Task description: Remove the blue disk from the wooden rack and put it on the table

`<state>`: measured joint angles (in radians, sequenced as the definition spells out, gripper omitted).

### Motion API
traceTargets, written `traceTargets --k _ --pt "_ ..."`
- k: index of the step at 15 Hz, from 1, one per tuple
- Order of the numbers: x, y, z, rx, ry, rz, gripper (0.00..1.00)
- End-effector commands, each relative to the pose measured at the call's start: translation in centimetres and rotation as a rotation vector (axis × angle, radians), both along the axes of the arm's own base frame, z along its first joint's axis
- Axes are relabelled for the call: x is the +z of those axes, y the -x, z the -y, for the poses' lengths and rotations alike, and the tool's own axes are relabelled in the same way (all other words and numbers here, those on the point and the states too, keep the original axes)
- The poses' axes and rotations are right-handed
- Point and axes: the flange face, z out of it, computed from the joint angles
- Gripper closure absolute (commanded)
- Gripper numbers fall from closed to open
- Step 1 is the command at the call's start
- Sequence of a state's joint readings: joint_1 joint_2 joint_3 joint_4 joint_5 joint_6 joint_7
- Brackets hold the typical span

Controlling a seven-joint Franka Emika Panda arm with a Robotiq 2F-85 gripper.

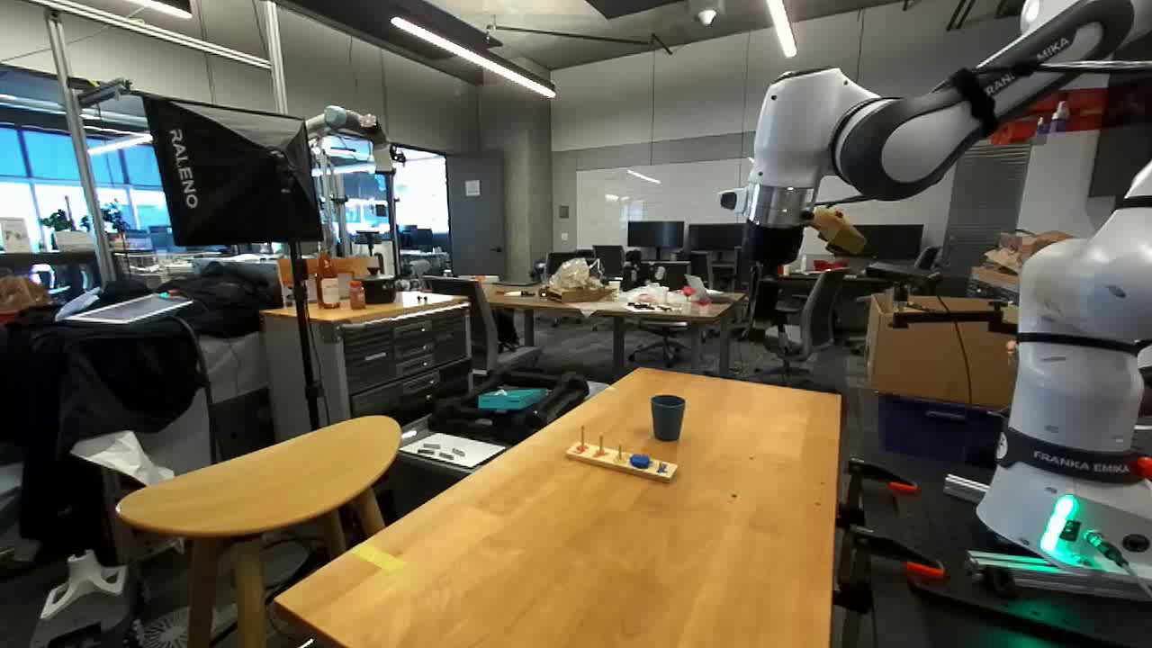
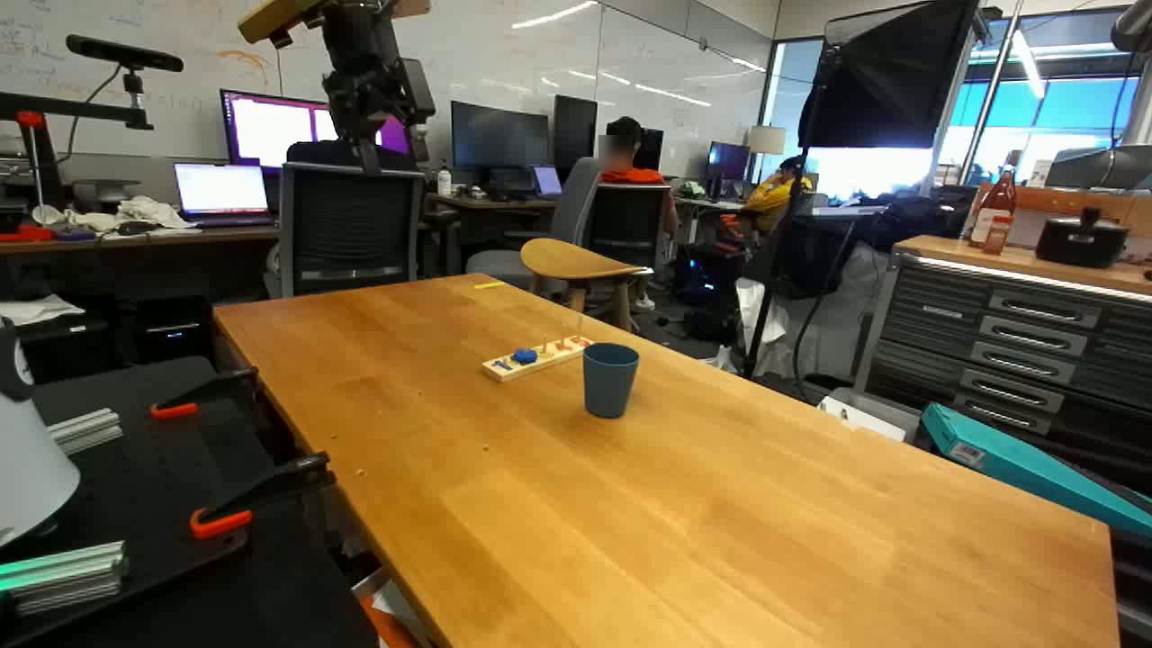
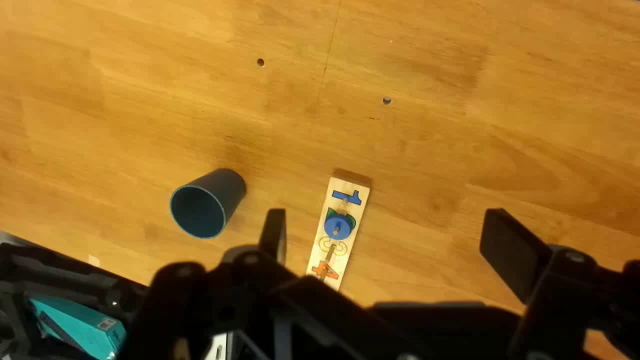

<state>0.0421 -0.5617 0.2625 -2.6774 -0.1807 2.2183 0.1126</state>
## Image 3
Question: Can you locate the wooden peg rack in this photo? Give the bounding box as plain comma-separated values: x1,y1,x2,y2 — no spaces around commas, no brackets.
306,169,372,291

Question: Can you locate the blue disk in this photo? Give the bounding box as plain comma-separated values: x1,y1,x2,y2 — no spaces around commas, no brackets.
324,212,353,240

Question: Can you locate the black bag with teal item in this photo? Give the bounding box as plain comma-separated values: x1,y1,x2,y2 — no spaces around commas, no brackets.
27,296,126,360

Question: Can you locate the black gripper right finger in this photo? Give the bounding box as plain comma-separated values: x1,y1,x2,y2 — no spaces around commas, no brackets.
479,208,551,303

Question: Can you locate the dark blue plastic cup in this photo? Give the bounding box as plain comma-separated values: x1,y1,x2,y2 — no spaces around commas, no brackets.
169,169,246,240

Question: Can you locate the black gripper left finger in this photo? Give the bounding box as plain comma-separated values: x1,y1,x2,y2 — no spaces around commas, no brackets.
258,208,286,264

